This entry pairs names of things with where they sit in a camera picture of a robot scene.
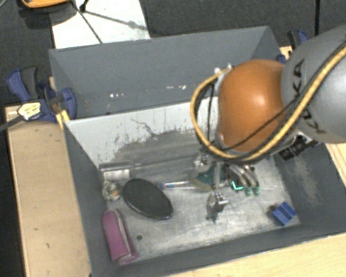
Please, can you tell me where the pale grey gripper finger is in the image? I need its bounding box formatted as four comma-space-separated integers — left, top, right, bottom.
203, 192, 223, 226
213, 190, 231, 210

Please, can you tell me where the blue ribbed block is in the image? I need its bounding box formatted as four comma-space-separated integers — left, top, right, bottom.
267, 200, 299, 228

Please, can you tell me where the black oval disc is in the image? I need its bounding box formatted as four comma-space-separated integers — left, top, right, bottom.
120, 173, 176, 227

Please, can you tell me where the purple folded case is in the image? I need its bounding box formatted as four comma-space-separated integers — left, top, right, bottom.
99, 206, 141, 267

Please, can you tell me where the grey metal bin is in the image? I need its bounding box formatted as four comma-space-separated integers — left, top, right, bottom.
47, 3, 346, 277

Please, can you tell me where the pale wood board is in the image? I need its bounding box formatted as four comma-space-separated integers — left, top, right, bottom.
0, 96, 94, 277

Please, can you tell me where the clear blue-handled brush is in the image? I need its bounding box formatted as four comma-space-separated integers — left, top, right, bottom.
157, 167, 218, 201

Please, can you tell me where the black cylinder on white bracket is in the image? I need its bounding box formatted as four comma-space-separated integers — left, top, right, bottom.
276, 133, 323, 163

